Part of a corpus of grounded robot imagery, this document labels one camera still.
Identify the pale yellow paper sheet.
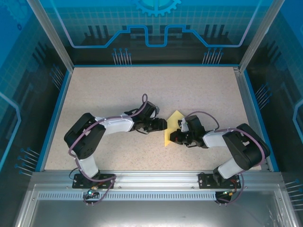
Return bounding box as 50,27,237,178
163,110,185,148

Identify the blue table edge strip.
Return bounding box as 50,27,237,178
242,70,279,172
72,64,240,69
35,70,73,172

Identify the aluminium frame post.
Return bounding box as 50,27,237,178
238,0,286,73
26,0,74,72

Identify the slotted metal strip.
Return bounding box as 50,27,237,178
37,192,218,201

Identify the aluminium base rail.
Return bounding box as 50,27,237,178
30,170,284,190

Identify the aluminium table rail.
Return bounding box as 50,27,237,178
232,67,272,172

